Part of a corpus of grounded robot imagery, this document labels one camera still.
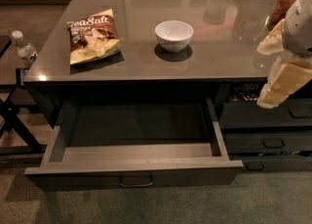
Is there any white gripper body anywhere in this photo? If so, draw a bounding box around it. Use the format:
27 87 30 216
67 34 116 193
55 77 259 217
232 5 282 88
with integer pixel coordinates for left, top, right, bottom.
278 54 312 69

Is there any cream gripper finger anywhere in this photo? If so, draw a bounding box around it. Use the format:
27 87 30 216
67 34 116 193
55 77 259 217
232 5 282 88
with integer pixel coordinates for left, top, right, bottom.
256 59 312 109
256 19 284 56

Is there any grey top drawer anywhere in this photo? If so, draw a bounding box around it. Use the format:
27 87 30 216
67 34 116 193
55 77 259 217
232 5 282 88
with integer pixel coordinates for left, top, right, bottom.
25 99 243 190

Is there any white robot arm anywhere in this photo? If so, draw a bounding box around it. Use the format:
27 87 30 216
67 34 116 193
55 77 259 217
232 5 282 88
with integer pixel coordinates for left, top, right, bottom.
256 0 312 109

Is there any right upper grey drawer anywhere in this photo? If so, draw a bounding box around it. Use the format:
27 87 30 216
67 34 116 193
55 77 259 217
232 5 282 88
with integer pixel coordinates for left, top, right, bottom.
219 83 312 130

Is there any snack bag in drawer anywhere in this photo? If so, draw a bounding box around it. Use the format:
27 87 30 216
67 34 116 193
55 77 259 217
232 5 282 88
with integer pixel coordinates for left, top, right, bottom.
233 82 262 101

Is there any right bottom grey drawer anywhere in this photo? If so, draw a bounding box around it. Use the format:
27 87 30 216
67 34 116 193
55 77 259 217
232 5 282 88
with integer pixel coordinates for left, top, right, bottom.
234 155 312 172

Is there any white ceramic bowl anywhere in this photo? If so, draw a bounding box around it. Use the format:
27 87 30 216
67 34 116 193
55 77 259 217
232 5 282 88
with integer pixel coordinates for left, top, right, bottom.
154 20 194 53

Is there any grey counter cabinet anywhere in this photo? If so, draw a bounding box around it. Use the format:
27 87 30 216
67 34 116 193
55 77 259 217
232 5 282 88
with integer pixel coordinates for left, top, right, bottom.
25 0 311 182

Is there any sea salt chip bag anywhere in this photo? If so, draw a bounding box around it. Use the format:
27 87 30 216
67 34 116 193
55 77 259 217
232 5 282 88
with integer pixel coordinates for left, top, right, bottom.
67 9 124 65

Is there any clear plastic water bottle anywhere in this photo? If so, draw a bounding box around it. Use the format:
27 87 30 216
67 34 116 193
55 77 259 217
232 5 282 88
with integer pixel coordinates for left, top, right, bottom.
12 30 38 67

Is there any black side table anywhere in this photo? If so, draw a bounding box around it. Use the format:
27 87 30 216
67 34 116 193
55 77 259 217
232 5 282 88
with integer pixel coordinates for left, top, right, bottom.
0 35 47 156

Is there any metal drawer handle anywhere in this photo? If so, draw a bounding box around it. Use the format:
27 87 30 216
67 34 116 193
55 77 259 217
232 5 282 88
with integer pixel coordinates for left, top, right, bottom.
120 176 153 188

